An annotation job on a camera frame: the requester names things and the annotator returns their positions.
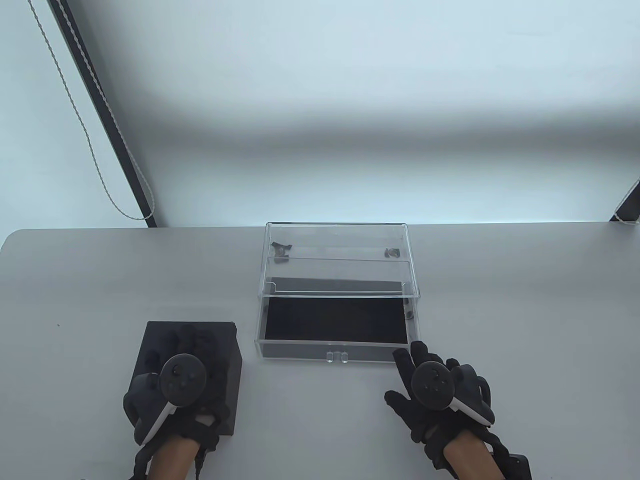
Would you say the person's left hand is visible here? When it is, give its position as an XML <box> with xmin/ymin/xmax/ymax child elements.
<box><xmin>122</xmin><ymin>324</ymin><xmax>232</xmax><ymax>452</ymax></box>

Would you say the person's right hand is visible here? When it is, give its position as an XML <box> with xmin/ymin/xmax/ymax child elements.
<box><xmin>384</xmin><ymin>340</ymin><xmax>497</xmax><ymax>471</ymax></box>

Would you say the black and white controller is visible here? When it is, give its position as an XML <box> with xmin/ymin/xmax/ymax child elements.
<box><xmin>410</xmin><ymin>362</ymin><xmax>497</xmax><ymax>427</ymax></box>
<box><xmin>131</xmin><ymin>352</ymin><xmax>209</xmax><ymax>447</ymax></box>

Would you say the black cardboard box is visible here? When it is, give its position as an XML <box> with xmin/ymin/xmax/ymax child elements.
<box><xmin>131</xmin><ymin>360</ymin><xmax>244</xmax><ymax>437</ymax></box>
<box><xmin>129</xmin><ymin>321</ymin><xmax>244</xmax><ymax>401</ymax></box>

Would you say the clear acrylic drawer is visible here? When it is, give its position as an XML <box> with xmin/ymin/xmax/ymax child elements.
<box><xmin>254</xmin><ymin>256</ymin><xmax>425</xmax><ymax>364</ymax></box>

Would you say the person's left forearm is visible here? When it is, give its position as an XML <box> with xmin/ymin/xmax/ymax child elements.
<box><xmin>147</xmin><ymin>432</ymin><xmax>202</xmax><ymax>480</ymax></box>

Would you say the person's right forearm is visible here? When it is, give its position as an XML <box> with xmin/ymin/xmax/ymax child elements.
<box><xmin>441</xmin><ymin>431</ymin><xmax>507</xmax><ymax>480</ymax></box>

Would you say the black forearm module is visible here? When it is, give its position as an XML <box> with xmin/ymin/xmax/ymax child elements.
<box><xmin>492</xmin><ymin>451</ymin><xmax>532</xmax><ymax>480</ymax></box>

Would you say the clear acrylic drawer case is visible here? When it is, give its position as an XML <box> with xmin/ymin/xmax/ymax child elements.
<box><xmin>257</xmin><ymin>222</ymin><xmax>422</xmax><ymax>302</ymax></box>

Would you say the black glove cable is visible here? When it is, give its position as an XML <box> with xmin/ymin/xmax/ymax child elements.
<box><xmin>131</xmin><ymin>439</ymin><xmax>167</xmax><ymax>480</ymax></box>

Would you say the white beaded blind cord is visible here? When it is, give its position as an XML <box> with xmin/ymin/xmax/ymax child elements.
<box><xmin>26</xmin><ymin>0</ymin><xmax>156</xmax><ymax>221</ymax></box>
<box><xmin>614</xmin><ymin>181</ymin><xmax>640</xmax><ymax>222</ymax></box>

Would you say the black window frame post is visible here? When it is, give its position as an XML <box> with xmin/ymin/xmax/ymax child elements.
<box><xmin>47</xmin><ymin>0</ymin><xmax>160</xmax><ymax>228</ymax></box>
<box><xmin>609</xmin><ymin>177</ymin><xmax>640</xmax><ymax>222</ymax></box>

